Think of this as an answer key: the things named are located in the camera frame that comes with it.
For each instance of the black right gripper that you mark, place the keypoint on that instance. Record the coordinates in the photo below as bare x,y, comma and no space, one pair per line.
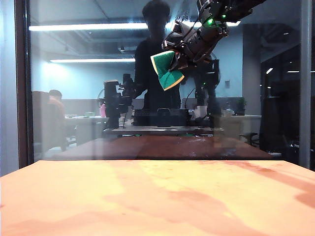
201,41

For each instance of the green and yellow sponge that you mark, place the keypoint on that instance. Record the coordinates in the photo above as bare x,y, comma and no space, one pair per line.
167,71

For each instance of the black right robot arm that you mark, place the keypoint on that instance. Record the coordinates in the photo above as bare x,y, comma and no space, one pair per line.
231,9

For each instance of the large glass window pane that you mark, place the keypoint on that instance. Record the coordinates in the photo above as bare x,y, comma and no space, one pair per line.
86,78

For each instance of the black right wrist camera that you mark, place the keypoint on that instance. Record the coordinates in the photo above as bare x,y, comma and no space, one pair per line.
179,29

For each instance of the grey window frame post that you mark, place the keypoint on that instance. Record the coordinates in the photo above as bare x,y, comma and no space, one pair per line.
306,86

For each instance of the dark brown window frame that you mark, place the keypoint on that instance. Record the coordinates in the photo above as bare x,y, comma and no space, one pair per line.
22,86

